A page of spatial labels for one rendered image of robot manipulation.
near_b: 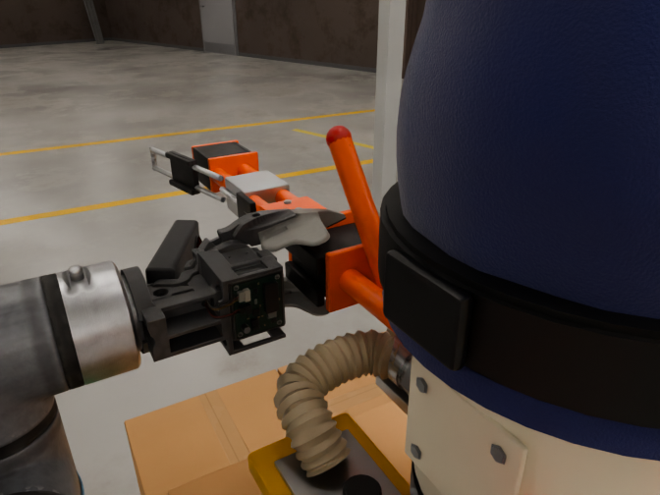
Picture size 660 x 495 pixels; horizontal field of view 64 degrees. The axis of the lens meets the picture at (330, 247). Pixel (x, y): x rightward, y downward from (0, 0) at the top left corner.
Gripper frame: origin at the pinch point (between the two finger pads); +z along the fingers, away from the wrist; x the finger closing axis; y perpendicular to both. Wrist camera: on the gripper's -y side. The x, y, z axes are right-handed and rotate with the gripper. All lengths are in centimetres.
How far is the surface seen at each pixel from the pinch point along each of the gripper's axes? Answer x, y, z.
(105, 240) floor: -124, -299, 7
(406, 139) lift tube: 17.8, 23.7, -10.0
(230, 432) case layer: -69, -49, 2
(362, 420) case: -29.4, -3.0, 7.0
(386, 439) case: -29.4, 1.4, 7.8
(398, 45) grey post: -9, -241, 191
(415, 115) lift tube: 19.0, 24.3, -10.1
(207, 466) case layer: -69, -42, -6
